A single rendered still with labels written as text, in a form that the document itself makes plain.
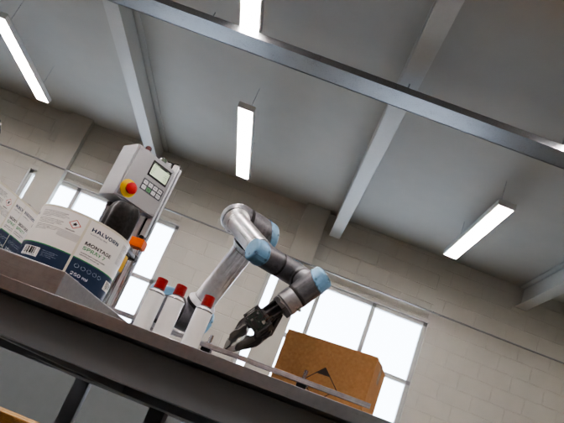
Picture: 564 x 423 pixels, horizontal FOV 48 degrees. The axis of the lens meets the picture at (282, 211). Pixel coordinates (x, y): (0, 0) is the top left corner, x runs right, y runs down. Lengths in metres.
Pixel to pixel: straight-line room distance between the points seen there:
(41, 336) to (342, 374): 1.12
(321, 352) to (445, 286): 6.03
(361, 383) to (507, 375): 6.12
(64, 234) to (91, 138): 7.09
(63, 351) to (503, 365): 7.23
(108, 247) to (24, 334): 0.33
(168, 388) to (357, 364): 1.07
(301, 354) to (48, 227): 0.97
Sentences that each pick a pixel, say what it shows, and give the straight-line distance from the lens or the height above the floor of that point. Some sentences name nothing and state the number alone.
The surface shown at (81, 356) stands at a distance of 1.04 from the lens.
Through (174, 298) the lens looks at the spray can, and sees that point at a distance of 1.85.
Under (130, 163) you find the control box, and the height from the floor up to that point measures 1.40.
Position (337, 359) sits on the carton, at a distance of 2.00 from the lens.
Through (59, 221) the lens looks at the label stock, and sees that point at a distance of 1.34.
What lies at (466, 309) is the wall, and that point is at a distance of 7.99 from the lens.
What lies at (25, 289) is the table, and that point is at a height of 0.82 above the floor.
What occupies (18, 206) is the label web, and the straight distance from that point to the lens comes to 1.65.
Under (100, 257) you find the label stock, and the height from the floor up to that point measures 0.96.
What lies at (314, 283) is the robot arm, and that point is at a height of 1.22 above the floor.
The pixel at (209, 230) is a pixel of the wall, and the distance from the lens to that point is 7.74.
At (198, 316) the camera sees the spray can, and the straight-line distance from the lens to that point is 1.83.
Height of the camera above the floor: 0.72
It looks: 21 degrees up
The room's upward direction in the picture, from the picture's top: 22 degrees clockwise
